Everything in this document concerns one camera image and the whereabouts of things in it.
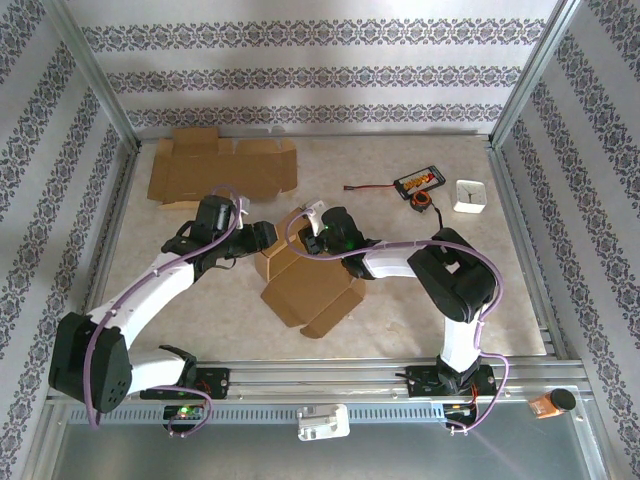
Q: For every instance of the brown cardboard box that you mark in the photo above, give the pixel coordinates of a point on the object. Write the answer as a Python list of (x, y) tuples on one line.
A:
[(220, 170), (315, 295)]

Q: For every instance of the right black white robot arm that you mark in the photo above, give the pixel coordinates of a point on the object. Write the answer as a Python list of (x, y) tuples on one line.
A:
[(450, 280)]

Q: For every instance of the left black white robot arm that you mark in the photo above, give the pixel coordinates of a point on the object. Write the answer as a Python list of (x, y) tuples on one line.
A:
[(90, 360)]

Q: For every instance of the red black battery lead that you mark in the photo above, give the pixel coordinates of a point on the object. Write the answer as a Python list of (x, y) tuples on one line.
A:
[(370, 187)]

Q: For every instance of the black orange tape measure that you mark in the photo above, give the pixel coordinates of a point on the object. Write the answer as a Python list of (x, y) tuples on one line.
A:
[(421, 201)]

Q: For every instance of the black battery pack yellow label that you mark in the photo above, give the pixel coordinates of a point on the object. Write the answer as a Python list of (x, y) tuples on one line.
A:
[(419, 181)]

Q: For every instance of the white square clock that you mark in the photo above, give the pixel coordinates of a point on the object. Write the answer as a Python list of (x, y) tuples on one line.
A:
[(471, 196)]

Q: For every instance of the small circuit board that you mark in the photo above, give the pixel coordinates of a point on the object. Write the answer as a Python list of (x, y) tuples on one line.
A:
[(182, 412), (457, 410)]

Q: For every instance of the grey metal sheet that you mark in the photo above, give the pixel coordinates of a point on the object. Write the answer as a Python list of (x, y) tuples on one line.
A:
[(250, 455)]

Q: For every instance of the orange black small device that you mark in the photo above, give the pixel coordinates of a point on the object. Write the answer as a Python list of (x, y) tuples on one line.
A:
[(550, 404)]

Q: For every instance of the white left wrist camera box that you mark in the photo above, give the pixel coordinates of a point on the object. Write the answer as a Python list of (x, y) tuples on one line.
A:
[(244, 206)]

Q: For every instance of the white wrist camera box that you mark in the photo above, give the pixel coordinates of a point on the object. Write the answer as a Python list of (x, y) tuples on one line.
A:
[(316, 210), (244, 206)]

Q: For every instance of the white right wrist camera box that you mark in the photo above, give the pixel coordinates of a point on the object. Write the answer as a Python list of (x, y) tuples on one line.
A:
[(316, 210)]

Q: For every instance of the aluminium frame rail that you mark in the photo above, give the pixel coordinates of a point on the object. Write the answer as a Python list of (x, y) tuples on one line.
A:
[(107, 240), (520, 225), (375, 136)]

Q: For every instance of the long aluminium mounting rail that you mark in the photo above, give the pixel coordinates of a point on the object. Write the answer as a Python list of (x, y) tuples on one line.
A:
[(310, 380)]

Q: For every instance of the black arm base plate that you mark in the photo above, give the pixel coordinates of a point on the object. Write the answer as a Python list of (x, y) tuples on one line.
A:
[(217, 382), (420, 382)]

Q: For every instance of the white plastic bracket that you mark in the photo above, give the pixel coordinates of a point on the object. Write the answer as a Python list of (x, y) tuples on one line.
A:
[(322, 422)]

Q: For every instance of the aluminium frame post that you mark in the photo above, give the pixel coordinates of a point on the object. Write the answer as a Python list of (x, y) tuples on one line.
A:
[(535, 65), (91, 65)]

